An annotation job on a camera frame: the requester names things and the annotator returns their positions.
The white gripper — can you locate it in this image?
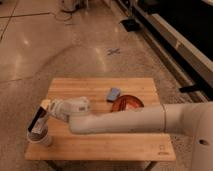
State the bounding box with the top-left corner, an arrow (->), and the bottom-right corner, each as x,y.
41,97 -> 90,122

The black red boxed eraser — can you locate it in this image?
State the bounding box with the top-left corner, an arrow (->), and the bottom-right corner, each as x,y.
28,107 -> 48,134

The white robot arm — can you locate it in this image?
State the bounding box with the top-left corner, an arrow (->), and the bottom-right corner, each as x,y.
41,97 -> 213,171

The white ceramic cup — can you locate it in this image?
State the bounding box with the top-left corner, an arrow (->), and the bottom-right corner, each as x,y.
27,126 -> 52,147

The wooden folding table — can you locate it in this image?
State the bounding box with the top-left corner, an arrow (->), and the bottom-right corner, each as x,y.
25,78 -> 176,168

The blue sponge block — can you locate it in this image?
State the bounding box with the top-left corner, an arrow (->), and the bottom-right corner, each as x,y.
106,88 -> 121,102

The orange bowl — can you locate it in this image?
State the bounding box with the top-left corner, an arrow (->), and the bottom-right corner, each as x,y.
111,95 -> 144,112

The black floor plate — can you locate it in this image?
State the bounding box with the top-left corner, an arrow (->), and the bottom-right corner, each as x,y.
120,19 -> 140,32

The white base with cables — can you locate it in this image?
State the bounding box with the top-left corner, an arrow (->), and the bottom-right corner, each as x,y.
59,0 -> 89,13

